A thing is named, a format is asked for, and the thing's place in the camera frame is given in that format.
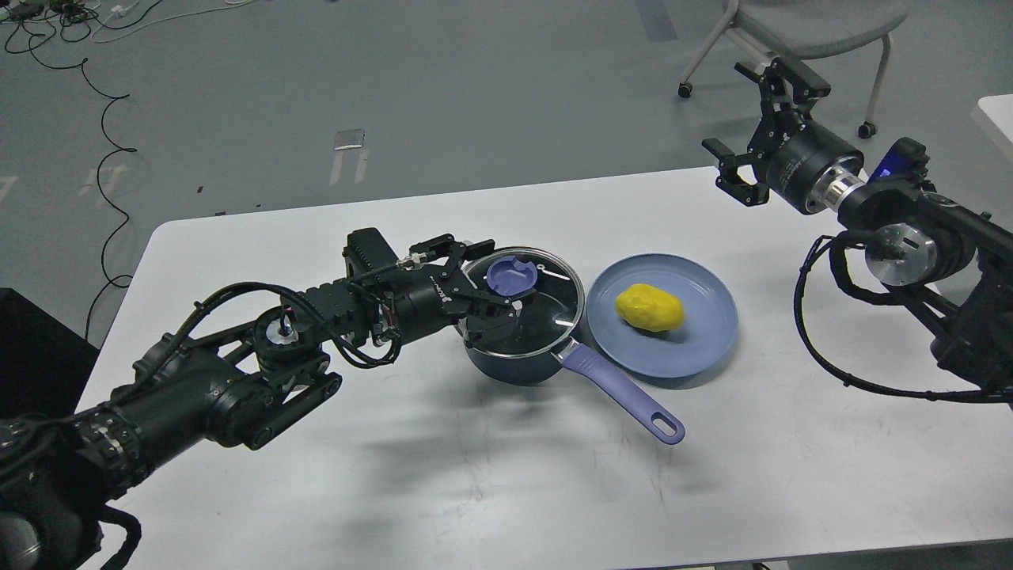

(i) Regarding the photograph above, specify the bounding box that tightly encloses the blue round plate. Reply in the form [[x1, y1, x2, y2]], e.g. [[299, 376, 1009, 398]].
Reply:
[[585, 253, 738, 380]]

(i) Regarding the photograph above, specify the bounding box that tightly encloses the black floor cable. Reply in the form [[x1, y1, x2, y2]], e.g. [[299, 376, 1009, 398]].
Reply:
[[0, 0, 167, 345]]

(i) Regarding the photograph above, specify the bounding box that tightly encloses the white side table corner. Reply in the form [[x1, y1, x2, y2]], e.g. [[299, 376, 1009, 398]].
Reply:
[[972, 93, 1013, 162]]

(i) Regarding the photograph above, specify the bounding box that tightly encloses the black box at left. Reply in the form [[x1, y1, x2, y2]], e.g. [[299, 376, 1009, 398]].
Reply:
[[1, 287, 99, 419]]

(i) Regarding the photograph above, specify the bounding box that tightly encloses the grey office chair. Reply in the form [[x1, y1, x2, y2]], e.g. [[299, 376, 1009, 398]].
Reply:
[[677, 1, 909, 139]]

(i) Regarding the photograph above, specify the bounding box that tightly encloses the yellow potato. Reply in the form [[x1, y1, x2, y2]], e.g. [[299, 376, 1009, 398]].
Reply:
[[613, 283, 686, 333]]

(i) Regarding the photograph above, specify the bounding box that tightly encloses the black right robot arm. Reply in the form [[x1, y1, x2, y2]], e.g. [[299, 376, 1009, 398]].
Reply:
[[702, 57, 1012, 405]]

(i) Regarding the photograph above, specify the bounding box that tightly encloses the glass lid purple knob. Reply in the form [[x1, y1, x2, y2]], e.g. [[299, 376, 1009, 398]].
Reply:
[[462, 246, 586, 359]]

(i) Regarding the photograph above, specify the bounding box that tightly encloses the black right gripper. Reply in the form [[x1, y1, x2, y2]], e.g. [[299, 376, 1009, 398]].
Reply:
[[702, 57, 864, 215]]

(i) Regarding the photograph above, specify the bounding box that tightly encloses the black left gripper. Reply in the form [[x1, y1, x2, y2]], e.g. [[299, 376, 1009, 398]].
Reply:
[[388, 235, 527, 349]]

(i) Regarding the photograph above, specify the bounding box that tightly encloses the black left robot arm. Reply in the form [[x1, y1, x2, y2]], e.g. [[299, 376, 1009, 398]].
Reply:
[[2, 228, 535, 569]]

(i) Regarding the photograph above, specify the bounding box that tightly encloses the dark blue saucepan purple handle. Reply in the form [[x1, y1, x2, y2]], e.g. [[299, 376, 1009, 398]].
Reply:
[[466, 300, 686, 445]]

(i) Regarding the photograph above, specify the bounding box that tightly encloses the white floor cable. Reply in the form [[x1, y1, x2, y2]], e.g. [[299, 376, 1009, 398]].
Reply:
[[89, 0, 262, 46]]

